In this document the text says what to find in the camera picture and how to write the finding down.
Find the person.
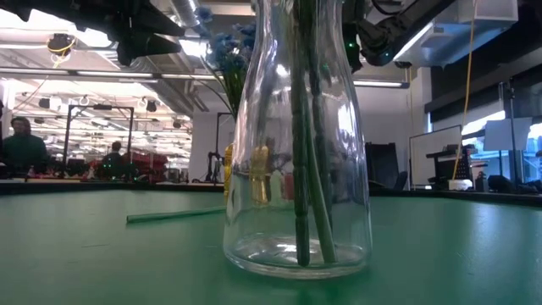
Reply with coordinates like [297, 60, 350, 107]
[1, 116, 51, 175]
[99, 141, 130, 181]

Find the black vertical pole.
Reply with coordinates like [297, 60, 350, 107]
[498, 80, 524, 183]

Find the large blue artificial flower bunch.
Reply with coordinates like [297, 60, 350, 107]
[195, 6, 257, 122]

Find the clear glass vase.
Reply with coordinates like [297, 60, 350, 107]
[223, 0, 373, 280]

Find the loose green stem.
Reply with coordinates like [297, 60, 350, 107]
[125, 205, 228, 225]

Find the green table mat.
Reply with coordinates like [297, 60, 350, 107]
[0, 190, 542, 305]

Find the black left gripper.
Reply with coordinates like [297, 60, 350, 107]
[105, 0, 186, 67]

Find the grey flat panel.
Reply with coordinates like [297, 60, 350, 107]
[484, 117, 534, 153]

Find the black office chair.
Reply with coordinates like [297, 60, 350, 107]
[365, 141, 410, 191]

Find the yellow hanging cable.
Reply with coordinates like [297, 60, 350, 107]
[451, 0, 478, 181]

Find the yellow glass vase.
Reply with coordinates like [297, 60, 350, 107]
[223, 142, 271, 205]

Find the red artificial tulip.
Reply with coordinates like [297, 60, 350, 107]
[307, 135, 339, 264]

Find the background desk with equipment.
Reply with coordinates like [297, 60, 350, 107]
[425, 143, 488, 191]

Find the white whiteboard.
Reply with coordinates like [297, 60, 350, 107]
[408, 124, 463, 188]

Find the black table frame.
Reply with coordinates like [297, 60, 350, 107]
[0, 180, 542, 208]

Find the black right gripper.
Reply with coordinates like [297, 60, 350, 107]
[341, 0, 369, 74]

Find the black ceiling device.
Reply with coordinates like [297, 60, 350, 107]
[46, 32, 78, 57]

